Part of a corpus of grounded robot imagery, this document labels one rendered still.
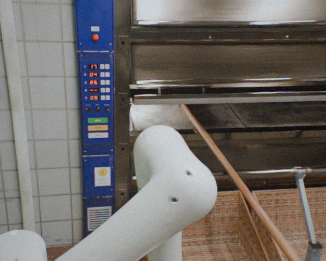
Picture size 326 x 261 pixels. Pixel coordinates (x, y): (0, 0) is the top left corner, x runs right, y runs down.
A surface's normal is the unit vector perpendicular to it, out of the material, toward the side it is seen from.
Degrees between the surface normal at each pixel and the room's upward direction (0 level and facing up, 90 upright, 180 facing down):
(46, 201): 90
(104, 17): 90
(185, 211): 86
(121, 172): 90
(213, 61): 70
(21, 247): 7
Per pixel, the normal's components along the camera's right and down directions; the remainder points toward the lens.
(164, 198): -0.29, -0.18
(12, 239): 0.02, -0.91
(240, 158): 0.16, 0.09
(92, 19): 0.15, 0.43
